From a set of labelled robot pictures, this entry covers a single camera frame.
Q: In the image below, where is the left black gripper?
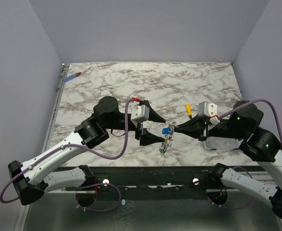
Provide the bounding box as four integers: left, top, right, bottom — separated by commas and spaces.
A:
105, 101, 166, 145

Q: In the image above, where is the blue tag key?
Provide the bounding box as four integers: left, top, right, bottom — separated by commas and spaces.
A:
162, 127, 173, 135

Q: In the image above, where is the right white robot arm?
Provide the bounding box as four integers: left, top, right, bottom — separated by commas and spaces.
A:
174, 100, 282, 219

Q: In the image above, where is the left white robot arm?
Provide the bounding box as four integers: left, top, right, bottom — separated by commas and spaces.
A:
4, 96, 166, 205

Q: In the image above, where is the clear plastic screw box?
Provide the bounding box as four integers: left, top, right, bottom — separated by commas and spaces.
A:
203, 137, 242, 151

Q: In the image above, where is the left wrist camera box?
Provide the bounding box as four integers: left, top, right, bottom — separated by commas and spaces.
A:
131, 98, 149, 125

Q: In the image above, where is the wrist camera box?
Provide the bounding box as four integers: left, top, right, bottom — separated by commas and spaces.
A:
131, 98, 149, 125
198, 101, 220, 128

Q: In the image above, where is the yellow handled screwdriver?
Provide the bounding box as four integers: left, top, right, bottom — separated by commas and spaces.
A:
186, 103, 192, 119

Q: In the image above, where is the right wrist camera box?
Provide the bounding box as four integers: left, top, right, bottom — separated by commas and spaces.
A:
198, 101, 220, 128

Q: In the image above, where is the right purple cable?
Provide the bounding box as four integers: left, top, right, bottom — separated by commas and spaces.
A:
217, 98, 282, 173

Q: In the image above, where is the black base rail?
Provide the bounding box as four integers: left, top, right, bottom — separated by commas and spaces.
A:
90, 164, 229, 200

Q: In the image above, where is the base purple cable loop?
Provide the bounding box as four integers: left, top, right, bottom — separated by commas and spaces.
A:
75, 181, 122, 213

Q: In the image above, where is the blue handled screwdriver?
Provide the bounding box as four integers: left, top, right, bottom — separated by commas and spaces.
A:
63, 67, 91, 83

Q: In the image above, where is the left aluminium side rail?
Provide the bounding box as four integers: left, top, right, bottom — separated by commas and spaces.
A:
39, 63, 70, 154

